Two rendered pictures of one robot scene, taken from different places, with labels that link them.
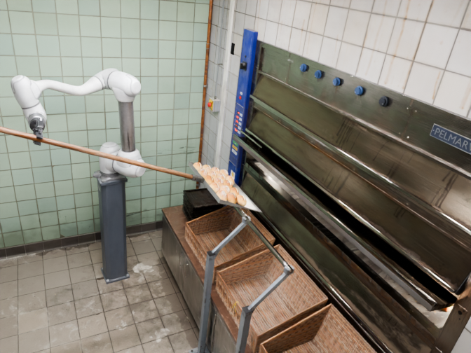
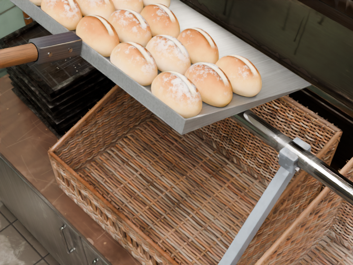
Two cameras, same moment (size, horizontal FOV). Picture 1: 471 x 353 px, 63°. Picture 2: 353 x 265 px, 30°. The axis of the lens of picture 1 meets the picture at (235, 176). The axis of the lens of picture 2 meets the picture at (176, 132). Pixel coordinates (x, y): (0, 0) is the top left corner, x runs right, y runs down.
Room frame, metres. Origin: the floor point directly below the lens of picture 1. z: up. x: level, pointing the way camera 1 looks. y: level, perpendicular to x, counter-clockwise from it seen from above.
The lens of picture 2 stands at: (1.36, 0.21, 2.01)
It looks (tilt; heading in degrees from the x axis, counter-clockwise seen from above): 49 degrees down; 350
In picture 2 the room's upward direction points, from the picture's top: 4 degrees counter-clockwise
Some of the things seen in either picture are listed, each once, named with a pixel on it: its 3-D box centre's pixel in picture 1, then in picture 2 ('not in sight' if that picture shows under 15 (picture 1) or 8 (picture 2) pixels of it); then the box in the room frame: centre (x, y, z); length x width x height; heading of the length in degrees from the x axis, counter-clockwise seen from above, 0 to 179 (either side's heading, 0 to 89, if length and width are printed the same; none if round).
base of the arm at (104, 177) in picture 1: (108, 172); not in sight; (2.59, 0.98, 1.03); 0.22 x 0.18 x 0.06; 124
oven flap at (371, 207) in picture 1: (326, 172); not in sight; (2.00, -0.52, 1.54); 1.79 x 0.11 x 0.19; 30
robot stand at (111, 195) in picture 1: (113, 227); not in sight; (2.60, 0.96, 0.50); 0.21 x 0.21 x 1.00; 34
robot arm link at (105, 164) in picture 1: (111, 156); not in sight; (2.60, 0.96, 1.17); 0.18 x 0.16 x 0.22; 63
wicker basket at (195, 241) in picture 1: (227, 238); (188, 160); (2.36, 0.00, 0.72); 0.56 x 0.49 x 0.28; 31
